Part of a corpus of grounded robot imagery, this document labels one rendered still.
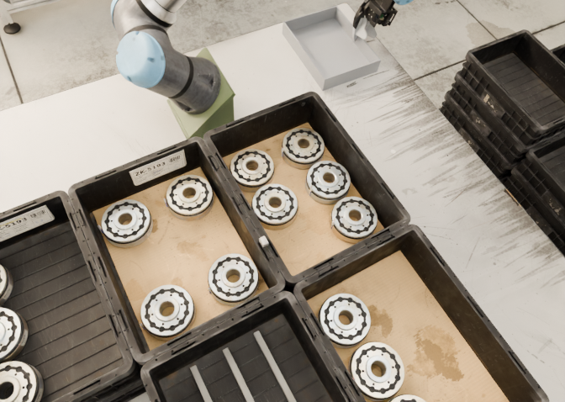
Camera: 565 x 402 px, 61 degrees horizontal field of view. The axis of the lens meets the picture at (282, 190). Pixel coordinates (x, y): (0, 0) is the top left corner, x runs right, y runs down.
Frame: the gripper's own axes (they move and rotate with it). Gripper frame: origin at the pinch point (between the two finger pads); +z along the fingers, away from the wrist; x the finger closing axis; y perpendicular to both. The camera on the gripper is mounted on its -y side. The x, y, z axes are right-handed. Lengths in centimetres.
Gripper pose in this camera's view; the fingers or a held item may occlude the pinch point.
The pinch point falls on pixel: (356, 35)
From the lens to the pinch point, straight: 164.2
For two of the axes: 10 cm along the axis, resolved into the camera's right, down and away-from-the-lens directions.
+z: -3.0, 6.0, 7.4
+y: 5.2, 7.5, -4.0
